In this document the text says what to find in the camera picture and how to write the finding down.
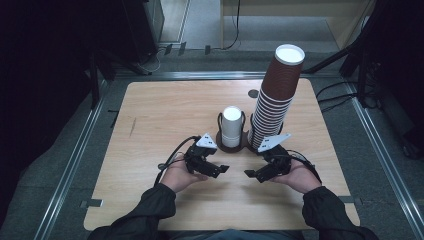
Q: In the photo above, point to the grey tape marker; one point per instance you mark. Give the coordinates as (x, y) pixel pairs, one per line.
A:
(91, 203)
(350, 200)

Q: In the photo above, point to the grey floor bracket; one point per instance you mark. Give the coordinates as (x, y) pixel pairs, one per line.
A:
(182, 48)
(168, 49)
(207, 49)

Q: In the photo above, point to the stack of white paper cups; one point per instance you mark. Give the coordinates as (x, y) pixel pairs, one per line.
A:
(231, 126)

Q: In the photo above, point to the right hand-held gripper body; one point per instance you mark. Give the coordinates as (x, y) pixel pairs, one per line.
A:
(278, 161)

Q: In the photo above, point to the stack of brown paper cups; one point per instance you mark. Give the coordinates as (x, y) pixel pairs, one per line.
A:
(280, 80)

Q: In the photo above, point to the metal floor rail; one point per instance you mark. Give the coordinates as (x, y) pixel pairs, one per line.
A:
(386, 160)
(200, 75)
(71, 166)

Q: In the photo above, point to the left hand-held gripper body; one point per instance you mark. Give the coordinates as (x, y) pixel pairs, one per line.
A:
(200, 156)

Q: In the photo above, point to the black tape marker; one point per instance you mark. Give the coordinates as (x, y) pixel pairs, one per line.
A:
(115, 116)

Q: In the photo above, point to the dark cabinet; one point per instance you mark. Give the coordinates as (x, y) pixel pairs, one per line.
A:
(140, 26)

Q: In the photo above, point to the light wooden cabinet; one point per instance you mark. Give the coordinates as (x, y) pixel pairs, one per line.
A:
(346, 23)

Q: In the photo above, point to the person's lap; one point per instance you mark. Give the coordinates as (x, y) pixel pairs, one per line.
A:
(233, 234)

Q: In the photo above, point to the black tripod stand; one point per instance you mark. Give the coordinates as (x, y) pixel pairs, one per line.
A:
(333, 58)

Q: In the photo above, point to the person's left hand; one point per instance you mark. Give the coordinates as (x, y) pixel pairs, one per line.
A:
(176, 176)

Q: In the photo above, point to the black metal stand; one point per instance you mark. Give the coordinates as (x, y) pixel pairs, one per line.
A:
(95, 80)

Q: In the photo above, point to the black cup holder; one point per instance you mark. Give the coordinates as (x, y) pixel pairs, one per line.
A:
(233, 149)

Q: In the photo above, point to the dark round table grommet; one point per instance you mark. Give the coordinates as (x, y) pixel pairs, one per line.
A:
(252, 93)

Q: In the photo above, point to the person's right hand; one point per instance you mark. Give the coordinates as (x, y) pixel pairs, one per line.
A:
(300, 178)

